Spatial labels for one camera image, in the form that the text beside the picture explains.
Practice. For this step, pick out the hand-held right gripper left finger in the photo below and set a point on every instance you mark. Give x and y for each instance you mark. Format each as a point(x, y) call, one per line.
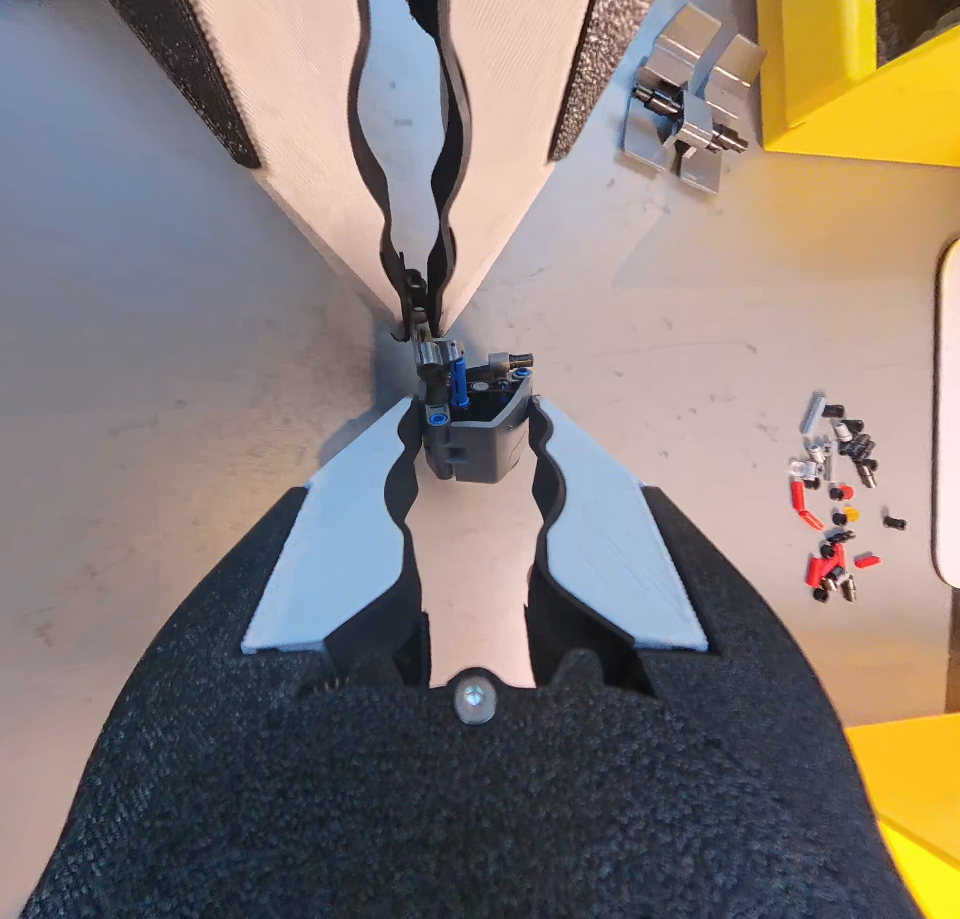
point(330, 559)

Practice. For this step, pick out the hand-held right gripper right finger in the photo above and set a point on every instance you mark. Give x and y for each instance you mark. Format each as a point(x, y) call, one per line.
point(615, 559)

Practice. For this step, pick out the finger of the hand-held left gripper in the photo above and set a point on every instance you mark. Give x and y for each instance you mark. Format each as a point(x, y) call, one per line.
point(292, 71)
point(517, 71)

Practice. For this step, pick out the grey toy eye module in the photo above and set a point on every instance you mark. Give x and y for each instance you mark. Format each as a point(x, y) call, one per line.
point(480, 446)

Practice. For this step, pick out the pile of small toy pieces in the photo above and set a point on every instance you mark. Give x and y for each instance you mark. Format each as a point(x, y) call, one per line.
point(814, 570)

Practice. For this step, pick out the large grey toy part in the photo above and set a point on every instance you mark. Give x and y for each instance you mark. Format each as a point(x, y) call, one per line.
point(439, 353)

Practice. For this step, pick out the yellow plastic bin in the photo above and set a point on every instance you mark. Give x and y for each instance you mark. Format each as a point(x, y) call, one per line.
point(825, 71)
point(915, 784)

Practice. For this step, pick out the grey desk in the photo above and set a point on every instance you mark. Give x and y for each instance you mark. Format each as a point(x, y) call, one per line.
point(150, 296)

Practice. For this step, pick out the grey toy plate assembly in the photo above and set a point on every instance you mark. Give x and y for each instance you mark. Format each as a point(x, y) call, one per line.
point(679, 34)

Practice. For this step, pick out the white wooden book stand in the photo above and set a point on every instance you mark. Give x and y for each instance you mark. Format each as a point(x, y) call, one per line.
point(949, 409)

